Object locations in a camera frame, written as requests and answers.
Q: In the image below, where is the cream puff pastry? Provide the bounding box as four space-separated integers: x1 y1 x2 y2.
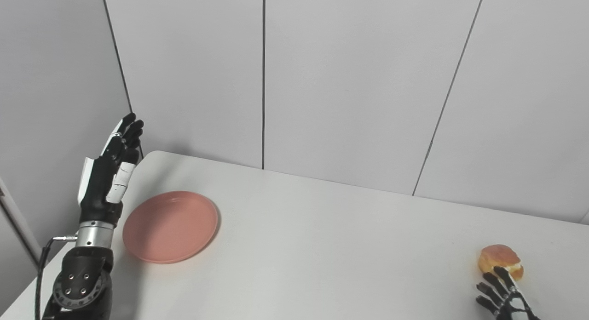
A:
478 245 525 281

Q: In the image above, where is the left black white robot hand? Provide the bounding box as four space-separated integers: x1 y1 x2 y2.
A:
77 112 144 226

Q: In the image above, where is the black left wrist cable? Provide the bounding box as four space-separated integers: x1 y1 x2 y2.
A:
35 236 78 320

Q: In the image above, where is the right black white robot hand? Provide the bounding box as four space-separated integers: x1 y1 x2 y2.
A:
475 266 541 320

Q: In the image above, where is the pink round plate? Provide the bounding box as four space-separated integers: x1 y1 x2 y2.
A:
122 191 219 264

